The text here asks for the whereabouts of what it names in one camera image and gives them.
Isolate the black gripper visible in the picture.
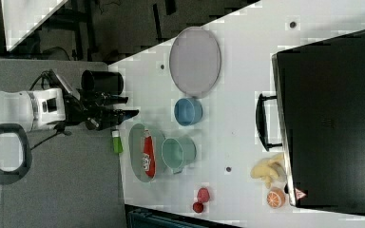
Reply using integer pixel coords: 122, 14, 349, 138
63, 90, 139, 130

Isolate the red plush ketchup bottle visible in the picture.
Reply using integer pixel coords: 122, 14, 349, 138
142, 129, 156, 178

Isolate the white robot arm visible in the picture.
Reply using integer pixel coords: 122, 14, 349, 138
0, 88, 139, 185

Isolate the green oval strainer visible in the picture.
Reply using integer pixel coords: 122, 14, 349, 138
128, 123, 165, 182

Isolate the black cylindrical cup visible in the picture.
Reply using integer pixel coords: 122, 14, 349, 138
81, 70, 124, 95

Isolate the green white tube bottle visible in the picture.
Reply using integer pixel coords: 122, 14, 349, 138
111, 129, 124, 154

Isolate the blue bowl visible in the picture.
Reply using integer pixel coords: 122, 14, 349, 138
174, 98, 203, 126

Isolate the grey round plate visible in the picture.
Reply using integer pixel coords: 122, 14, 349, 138
169, 27, 221, 98

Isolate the dark teal crate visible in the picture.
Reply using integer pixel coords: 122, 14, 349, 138
127, 208, 236, 228

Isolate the red strawberry toy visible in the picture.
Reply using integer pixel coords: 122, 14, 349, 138
197, 187, 210, 203

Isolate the red round toy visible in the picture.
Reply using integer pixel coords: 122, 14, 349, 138
192, 202, 204, 213

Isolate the yellow plush toy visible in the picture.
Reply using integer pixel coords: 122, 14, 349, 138
250, 153, 286, 189

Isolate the orange slice toy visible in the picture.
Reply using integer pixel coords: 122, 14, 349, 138
266, 187, 286, 209

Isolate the black toaster oven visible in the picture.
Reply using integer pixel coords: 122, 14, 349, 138
271, 29, 365, 216

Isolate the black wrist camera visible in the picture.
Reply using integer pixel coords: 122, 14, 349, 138
48, 69, 80, 99

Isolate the teal cup with handle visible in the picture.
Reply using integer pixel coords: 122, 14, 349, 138
162, 136, 197, 174

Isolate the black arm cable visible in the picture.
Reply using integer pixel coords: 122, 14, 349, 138
29, 69, 72, 151

